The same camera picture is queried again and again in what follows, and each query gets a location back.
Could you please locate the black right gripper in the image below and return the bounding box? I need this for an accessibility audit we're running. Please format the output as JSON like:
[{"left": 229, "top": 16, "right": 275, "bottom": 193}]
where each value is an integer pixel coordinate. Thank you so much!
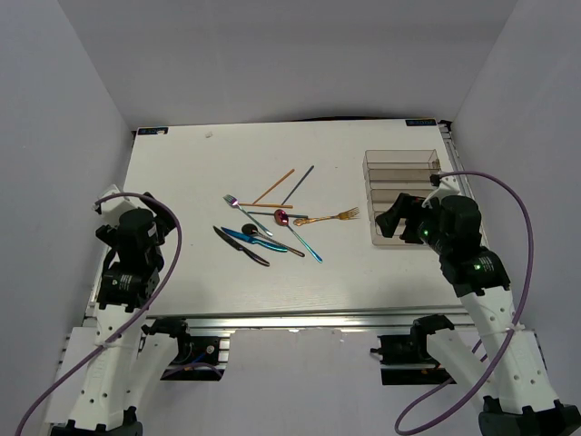
[{"left": 375, "top": 193, "right": 452, "bottom": 255}]

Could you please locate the gold fork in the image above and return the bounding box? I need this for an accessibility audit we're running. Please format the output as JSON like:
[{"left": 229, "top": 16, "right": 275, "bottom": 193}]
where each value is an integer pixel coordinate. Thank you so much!
[{"left": 293, "top": 207, "right": 359, "bottom": 226}]

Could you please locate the black knife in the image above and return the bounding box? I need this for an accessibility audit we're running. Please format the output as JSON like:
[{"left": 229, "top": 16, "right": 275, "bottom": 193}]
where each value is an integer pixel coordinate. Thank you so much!
[{"left": 213, "top": 226, "right": 271, "bottom": 267}]

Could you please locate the iridescent silver fork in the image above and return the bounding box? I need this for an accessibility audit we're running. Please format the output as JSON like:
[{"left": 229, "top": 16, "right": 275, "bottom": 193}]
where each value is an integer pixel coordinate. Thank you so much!
[{"left": 223, "top": 194, "right": 273, "bottom": 236}]

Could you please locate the blue iridescent knife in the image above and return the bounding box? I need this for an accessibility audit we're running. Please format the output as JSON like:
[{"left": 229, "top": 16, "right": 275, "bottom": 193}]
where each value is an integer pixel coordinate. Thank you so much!
[{"left": 222, "top": 227, "right": 288, "bottom": 253}]

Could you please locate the dark blue chopstick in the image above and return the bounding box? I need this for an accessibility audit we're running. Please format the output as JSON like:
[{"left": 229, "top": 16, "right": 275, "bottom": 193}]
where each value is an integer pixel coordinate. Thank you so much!
[{"left": 281, "top": 165, "right": 315, "bottom": 205}]

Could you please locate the black spoon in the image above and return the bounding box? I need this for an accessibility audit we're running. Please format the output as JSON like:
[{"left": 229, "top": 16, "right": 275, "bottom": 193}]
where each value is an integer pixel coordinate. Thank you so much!
[{"left": 241, "top": 223, "right": 305, "bottom": 257}]

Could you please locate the teal chopstick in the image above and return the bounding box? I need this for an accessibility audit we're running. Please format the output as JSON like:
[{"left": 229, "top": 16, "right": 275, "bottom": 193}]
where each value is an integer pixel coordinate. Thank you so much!
[{"left": 248, "top": 211, "right": 309, "bottom": 219}]

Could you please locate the iridescent purple spoon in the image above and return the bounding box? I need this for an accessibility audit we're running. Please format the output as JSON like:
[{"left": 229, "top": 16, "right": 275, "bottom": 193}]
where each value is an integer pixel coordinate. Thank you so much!
[{"left": 274, "top": 209, "right": 323, "bottom": 263}]

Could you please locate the orange chopstick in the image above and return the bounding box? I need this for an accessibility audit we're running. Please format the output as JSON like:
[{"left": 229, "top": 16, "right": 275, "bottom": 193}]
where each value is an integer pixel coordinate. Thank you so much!
[
  {"left": 252, "top": 168, "right": 295, "bottom": 205},
  {"left": 239, "top": 203, "right": 294, "bottom": 209}
]

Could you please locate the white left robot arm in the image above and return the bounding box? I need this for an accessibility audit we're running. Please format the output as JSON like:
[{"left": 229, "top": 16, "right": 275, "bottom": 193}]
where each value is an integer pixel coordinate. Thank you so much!
[{"left": 51, "top": 192, "right": 192, "bottom": 435}]

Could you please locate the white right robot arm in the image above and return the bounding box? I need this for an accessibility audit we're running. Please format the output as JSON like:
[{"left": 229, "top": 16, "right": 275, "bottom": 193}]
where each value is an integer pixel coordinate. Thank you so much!
[{"left": 376, "top": 193, "right": 580, "bottom": 435}]

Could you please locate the clear compartment organizer tray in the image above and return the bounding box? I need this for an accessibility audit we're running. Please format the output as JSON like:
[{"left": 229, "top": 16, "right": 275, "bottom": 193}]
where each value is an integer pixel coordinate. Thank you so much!
[{"left": 362, "top": 149, "right": 441, "bottom": 248}]

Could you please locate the blue label sticker left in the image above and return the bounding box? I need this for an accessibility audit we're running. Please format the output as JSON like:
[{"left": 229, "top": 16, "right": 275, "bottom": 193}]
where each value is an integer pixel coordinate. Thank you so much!
[{"left": 136, "top": 126, "right": 169, "bottom": 135}]

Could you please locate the blue label sticker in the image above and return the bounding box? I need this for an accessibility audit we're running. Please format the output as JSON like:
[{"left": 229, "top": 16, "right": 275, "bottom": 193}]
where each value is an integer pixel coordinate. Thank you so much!
[
  {"left": 136, "top": 126, "right": 169, "bottom": 135},
  {"left": 405, "top": 119, "right": 438, "bottom": 127}
]

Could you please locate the blue label sticker right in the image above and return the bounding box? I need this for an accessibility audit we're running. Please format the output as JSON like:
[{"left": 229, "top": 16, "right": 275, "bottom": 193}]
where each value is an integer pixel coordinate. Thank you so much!
[{"left": 405, "top": 119, "right": 438, "bottom": 127}]

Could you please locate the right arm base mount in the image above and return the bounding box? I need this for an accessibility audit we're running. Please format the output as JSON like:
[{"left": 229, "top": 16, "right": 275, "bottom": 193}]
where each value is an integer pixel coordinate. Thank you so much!
[{"left": 369, "top": 314, "right": 455, "bottom": 386}]

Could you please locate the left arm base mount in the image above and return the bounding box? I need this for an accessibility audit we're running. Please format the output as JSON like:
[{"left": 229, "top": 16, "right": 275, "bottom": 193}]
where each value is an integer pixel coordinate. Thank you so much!
[{"left": 140, "top": 318, "right": 224, "bottom": 382}]

